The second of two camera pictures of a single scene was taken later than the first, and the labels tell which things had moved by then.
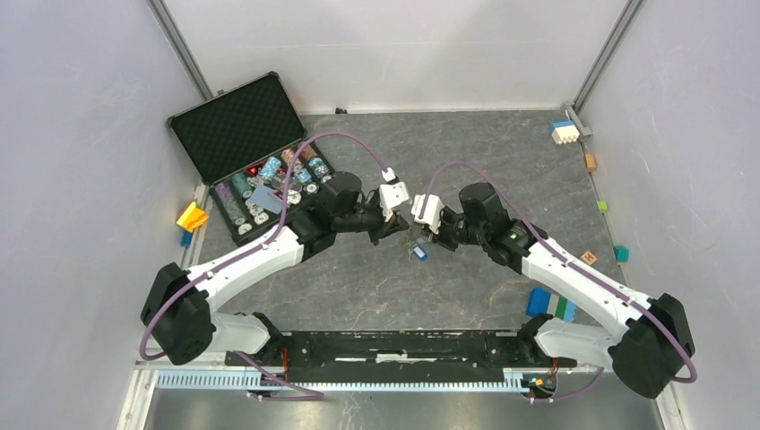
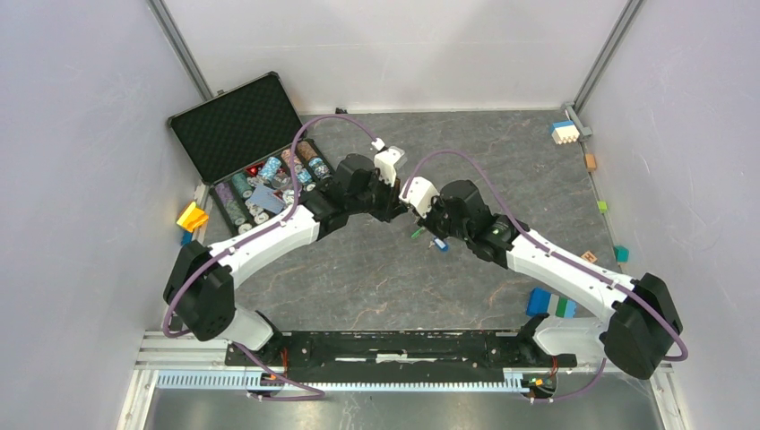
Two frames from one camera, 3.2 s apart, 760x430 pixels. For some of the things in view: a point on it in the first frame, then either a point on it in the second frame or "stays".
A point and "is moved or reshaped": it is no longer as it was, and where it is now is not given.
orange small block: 591,162 stays
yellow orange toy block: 192,218 stays
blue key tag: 418,252 is moved or reshaped
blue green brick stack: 540,301 stays
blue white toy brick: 565,132 stays
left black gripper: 384,228 -> 392,207
